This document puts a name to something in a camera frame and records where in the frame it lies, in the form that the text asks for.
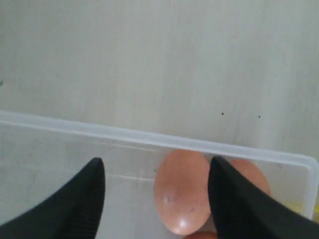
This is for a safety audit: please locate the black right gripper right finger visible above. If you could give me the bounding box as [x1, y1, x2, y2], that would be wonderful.
[208, 156, 319, 239]

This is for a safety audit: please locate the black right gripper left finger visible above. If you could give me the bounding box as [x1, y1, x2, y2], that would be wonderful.
[0, 158, 105, 239]

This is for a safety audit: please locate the brown egg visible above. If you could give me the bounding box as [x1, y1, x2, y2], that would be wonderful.
[183, 231, 218, 239]
[154, 149, 211, 236]
[230, 159, 271, 196]

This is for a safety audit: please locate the yellow plastic egg tray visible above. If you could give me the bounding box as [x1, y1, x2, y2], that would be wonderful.
[284, 201, 304, 215]

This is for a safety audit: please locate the clear plastic bin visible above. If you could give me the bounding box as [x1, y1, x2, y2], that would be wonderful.
[0, 111, 319, 239]

